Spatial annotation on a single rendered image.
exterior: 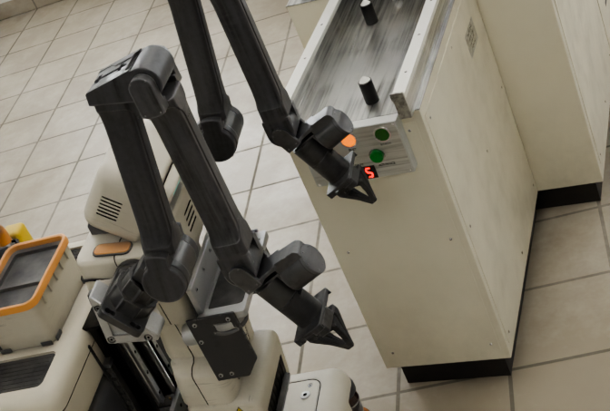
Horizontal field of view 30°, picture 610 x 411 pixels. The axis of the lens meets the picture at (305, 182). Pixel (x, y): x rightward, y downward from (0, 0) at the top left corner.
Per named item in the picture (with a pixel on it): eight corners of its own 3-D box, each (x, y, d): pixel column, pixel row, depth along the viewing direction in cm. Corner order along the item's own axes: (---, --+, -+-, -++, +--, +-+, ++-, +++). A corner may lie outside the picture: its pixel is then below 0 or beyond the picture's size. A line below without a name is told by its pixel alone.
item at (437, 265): (437, 226, 354) (339, -27, 310) (546, 211, 340) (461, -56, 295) (394, 392, 301) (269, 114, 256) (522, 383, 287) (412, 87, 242)
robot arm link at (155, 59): (90, 46, 180) (70, 78, 172) (172, 38, 177) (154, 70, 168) (162, 267, 204) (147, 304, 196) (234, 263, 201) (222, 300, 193)
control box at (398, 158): (320, 179, 264) (299, 130, 257) (418, 162, 254) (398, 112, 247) (317, 188, 261) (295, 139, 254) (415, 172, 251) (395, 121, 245)
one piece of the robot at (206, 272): (199, 387, 224) (152, 307, 214) (227, 296, 247) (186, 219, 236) (273, 374, 219) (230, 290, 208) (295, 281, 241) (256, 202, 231)
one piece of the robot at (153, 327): (107, 345, 206) (87, 298, 200) (115, 326, 210) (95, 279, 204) (159, 340, 203) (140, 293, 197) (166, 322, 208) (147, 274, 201)
